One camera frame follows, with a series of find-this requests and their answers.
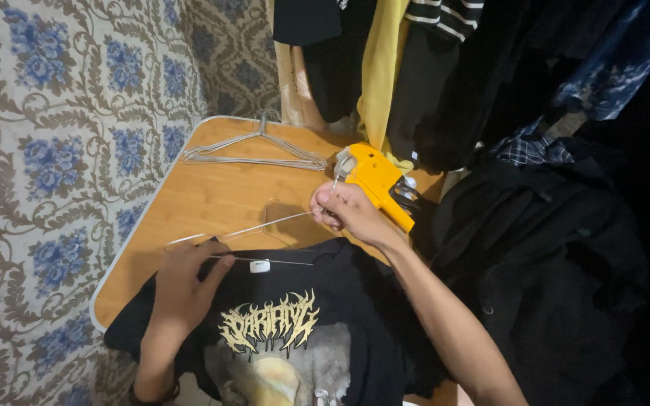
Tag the person's left hand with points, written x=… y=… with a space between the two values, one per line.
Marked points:
x=178 y=293

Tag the person's right hand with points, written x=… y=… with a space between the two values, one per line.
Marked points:
x=353 y=211

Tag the black printed t-shirt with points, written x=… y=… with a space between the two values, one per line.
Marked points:
x=280 y=327

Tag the yellow tagging gun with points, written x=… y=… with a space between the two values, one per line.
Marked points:
x=376 y=177

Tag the black white-striped hanging garment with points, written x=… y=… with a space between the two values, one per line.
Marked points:
x=426 y=96

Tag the beige hanging cloth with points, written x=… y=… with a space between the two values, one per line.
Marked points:
x=297 y=84

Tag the yellow hanging garment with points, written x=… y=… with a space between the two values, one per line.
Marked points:
x=381 y=73

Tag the blue floral bed sheet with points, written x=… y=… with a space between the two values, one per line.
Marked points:
x=65 y=146

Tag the blue plaid shirt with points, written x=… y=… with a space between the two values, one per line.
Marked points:
x=528 y=148

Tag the heap of black clothing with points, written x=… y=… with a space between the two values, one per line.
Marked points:
x=556 y=270

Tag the blue patterned hanging shirt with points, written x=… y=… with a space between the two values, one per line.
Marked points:
x=618 y=67

